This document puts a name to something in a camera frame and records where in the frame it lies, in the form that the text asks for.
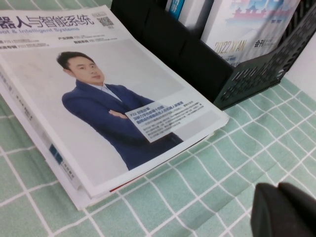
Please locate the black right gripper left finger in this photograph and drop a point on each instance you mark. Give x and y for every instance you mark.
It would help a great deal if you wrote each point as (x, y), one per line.
(266, 214)

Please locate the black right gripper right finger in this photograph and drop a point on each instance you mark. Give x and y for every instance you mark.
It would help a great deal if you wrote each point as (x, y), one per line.
(301, 212)

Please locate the magazine with suited man cover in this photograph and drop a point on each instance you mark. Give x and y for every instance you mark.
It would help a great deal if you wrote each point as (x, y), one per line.
(98, 111)

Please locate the book with orange red edge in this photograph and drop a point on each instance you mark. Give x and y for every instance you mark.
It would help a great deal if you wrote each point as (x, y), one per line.
(118, 186)

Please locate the black plastic book holder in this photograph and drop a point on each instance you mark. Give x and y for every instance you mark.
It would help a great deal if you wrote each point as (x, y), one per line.
(192, 56)

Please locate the thick white orange-topped book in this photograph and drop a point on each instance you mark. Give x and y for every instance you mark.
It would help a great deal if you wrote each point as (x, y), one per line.
(195, 14)

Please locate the cyan spine mechanism design book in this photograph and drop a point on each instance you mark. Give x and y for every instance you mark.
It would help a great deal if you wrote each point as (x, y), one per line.
(176, 8)

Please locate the green white checked tablecloth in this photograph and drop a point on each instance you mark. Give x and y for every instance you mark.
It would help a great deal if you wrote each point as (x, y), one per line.
(222, 172)

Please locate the white magazine red blue print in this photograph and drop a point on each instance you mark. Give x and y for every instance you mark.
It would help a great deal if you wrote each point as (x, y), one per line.
(234, 29)

